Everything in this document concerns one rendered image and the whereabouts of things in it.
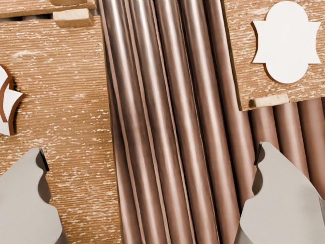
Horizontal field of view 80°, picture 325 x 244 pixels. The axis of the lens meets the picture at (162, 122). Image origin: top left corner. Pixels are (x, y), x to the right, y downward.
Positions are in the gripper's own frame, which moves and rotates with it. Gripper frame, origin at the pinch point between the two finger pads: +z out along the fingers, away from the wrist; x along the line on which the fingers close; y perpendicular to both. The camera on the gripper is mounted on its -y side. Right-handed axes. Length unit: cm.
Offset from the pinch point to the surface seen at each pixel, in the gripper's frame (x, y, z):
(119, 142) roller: -6.7, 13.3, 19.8
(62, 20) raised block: -14.3, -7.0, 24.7
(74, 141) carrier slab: -14.0, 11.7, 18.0
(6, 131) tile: -23.6, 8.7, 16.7
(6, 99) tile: -23.4, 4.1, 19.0
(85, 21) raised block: -10.9, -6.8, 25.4
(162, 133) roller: 1.4, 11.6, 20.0
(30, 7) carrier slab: -20.8, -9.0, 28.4
